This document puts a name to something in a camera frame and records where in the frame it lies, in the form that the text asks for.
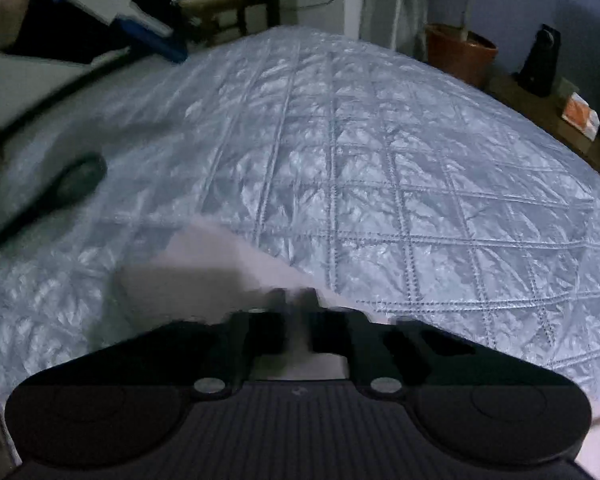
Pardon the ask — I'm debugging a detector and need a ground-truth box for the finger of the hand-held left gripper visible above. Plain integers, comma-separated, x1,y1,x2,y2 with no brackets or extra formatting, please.
111,7,190,64

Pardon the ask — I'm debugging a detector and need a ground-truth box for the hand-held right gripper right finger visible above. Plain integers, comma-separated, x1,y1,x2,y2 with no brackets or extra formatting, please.
300,287,566,397

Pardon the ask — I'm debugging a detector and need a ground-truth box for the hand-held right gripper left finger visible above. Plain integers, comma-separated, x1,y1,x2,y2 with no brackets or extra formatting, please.
45,287,293,397

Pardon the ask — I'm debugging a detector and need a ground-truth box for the light pink garment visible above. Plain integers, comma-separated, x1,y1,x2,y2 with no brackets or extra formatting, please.
117,220,600,480

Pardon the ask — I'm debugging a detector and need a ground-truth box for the silver quilted bedspread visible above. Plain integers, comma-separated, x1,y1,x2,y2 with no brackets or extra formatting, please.
0,27,600,466

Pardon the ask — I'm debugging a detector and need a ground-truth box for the pale grey curtain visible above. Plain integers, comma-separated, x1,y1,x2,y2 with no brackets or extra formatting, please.
360,0,427,56

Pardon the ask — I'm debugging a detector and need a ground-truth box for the potted tree in terracotta pot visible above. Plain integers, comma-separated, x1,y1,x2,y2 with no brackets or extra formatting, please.
424,0,499,87

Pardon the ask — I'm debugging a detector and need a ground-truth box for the dark wooden low cabinet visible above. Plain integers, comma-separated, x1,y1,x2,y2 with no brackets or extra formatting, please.
485,72,600,181

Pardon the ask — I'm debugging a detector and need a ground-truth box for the orange tissue pack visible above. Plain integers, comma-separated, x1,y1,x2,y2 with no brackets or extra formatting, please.
561,92,600,137

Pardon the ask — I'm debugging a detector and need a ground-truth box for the black speaker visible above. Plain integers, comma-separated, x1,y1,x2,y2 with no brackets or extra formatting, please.
519,24,562,97

